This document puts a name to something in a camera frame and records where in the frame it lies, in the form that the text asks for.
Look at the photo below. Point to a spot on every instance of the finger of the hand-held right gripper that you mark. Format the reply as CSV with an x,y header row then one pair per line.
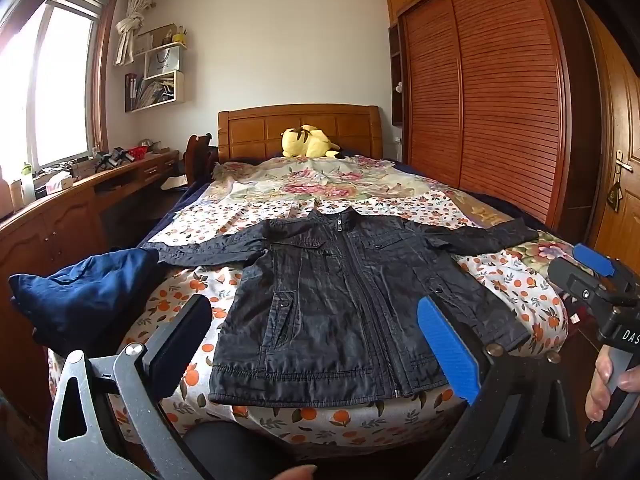
x,y
594,259
570,280

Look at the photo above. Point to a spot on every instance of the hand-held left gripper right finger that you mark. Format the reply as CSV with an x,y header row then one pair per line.
x,y
445,350

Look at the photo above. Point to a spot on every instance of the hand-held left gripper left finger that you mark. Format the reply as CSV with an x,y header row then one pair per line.
x,y
180,345

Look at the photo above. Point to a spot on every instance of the black jacket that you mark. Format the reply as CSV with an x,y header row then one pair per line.
x,y
325,310

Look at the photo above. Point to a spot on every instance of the person's right hand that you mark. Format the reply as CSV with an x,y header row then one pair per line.
x,y
602,385

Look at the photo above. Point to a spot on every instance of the person's left hand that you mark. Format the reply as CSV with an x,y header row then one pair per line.
x,y
292,473

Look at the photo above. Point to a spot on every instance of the navy blue folded garment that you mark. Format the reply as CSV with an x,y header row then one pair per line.
x,y
85,290

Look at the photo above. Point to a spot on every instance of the wooden door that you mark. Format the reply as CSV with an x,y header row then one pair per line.
x,y
620,110

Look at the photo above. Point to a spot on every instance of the bed with floral sheet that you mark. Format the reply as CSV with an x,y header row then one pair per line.
x,y
310,422

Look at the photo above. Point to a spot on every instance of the wooden desk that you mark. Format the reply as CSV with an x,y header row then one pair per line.
x,y
60,220

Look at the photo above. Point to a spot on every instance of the wooden chair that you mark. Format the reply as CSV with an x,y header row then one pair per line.
x,y
197,155

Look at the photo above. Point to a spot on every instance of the red basket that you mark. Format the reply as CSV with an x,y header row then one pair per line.
x,y
139,152

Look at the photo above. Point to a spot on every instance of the wooden louvred wardrobe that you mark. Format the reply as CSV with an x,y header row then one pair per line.
x,y
500,85

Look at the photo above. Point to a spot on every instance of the tissue box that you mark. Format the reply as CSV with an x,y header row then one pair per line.
x,y
57,182

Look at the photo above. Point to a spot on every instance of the metal pot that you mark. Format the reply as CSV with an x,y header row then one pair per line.
x,y
145,142

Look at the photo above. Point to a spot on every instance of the floral blanket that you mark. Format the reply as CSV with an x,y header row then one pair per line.
x,y
310,180

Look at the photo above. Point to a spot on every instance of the green cap bottle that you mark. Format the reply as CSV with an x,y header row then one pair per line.
x,y
26,185

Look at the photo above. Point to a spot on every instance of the wooden bed headboard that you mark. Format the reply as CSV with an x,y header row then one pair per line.
x,y
250,130

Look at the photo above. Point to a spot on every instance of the beige plastic bottle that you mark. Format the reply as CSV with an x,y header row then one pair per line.
x,y
5,192

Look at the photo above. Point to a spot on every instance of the yellow plush toy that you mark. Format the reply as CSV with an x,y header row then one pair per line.
x,y
305,142

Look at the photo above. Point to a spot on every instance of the row of books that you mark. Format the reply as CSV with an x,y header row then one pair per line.
x,y
147,92

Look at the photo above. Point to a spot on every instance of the white paper bag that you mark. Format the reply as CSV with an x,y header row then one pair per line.
x,y
162,62

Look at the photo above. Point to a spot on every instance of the window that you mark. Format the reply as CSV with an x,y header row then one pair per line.
x,y
60,85

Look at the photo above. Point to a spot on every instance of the tied beige curtain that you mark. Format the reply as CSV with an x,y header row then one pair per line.
x,y
131,25

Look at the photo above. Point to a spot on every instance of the white wall shelf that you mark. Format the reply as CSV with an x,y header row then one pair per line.
x,y
178,91

